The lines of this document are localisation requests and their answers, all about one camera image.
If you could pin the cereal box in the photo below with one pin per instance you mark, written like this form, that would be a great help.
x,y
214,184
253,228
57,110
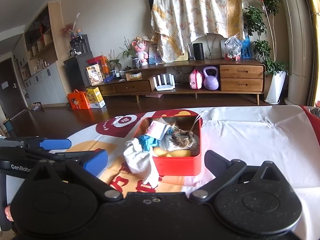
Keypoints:
x,y
94,74

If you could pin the wooden TV cabinet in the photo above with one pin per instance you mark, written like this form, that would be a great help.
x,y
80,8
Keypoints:
x,y
234,77

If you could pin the pink white packet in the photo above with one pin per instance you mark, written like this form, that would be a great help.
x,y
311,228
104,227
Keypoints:
x,y
157,130

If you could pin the standing air conditioner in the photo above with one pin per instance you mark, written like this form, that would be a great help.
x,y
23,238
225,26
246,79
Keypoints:
x,y
300,33

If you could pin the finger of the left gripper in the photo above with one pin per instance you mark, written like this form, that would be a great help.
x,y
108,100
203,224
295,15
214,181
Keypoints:
x,y
55,144

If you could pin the tall green potted plant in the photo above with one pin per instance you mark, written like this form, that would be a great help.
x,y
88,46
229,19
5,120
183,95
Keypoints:
x,y
260,21

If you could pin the small flat box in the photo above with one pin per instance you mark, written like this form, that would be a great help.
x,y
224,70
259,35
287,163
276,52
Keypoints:
x,y
133,75

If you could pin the patterned hanging cloth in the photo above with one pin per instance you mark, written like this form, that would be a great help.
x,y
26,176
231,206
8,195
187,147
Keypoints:
x,y
177,23

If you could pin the small potted green plant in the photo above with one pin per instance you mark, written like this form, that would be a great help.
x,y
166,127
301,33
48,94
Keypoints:
x,y
128,51

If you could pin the clear plastic bag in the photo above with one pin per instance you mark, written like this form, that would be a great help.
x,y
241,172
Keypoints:
x,y
233,47

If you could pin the yellow carton box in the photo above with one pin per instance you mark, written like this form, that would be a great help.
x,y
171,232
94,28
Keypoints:
x,y
95,98

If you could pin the pink plush doll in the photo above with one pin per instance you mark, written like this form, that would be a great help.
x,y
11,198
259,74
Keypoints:
x,y
139,46

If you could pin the black cylindrical speaker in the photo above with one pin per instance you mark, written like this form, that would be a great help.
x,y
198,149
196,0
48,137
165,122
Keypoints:
x,y
198,51

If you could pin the blue packaged item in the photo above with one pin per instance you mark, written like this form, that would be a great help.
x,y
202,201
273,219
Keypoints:
x,y
246,52

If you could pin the white plant pot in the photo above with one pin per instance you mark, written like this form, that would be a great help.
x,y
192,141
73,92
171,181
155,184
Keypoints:
x,y
274,87

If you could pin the printed tablecloth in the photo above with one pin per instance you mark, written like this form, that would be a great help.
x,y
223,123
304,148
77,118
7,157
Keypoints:
x,y
282,134

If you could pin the yellow curtain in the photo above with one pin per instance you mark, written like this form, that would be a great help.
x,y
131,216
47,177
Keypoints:
x,y
314,6

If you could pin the white wifi router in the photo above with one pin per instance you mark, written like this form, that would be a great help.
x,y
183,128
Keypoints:
x,y
164,82

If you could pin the black cabinet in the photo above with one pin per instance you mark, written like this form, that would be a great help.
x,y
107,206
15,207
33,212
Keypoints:
x,y
76,65

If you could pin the white cloth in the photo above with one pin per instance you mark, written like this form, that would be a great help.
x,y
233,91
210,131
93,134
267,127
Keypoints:
x,y
141,162

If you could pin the red rectangular tin box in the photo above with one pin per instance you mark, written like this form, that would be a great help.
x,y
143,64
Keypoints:
x,y
182,166

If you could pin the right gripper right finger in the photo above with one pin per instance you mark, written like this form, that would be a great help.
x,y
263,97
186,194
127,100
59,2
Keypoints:
x,y
226,172

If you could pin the blue rubber glove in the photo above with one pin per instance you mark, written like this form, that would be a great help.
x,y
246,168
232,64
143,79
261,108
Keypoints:
x,y
149,143

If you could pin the pink small bag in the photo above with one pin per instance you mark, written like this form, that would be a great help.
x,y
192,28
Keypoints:
x,y
195,79

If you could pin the purple kettlebell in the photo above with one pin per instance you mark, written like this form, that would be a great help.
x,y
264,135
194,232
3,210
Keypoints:
x,y
211,81

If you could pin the orange gift bag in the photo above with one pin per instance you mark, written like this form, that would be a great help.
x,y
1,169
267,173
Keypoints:
x,y
78,101

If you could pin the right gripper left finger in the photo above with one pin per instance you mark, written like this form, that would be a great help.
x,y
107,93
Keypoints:
x,y
83,167

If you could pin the wooden wall shelf unit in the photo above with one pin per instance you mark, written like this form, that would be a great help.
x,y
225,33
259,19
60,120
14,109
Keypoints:
x,y
40,54

